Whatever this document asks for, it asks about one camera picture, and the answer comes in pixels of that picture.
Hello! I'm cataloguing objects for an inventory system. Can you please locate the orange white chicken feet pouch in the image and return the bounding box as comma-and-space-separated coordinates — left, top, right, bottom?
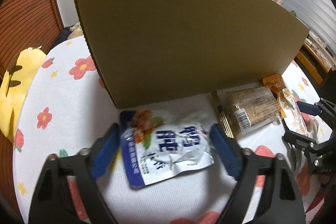
262, 74, 308, 136

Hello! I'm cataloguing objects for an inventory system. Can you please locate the clear grain bar packet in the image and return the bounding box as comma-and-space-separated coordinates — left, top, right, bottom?
210, 86, 281, 139

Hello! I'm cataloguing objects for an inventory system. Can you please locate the white blue duck snack pouch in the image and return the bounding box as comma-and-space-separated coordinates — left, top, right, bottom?
120, 109, 214, 188

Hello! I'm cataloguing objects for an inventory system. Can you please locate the wooden sideboard cabinet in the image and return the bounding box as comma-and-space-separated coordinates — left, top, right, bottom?
294, 38, 335, 89

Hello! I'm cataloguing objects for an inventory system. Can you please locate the strawberry print white cloth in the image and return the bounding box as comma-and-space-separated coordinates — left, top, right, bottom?
13, 36, 324, 223

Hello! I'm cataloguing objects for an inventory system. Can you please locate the yellow pikachu plush toy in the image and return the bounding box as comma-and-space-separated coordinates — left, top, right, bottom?
1, 48, 46, 142

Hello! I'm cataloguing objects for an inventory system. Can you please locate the brown cardboard box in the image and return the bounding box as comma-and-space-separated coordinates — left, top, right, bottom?
74, 0, 309, 109

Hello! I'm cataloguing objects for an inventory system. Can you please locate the wooden slatted wardrobe door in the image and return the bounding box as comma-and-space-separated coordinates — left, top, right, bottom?
1, 0, 64, 76

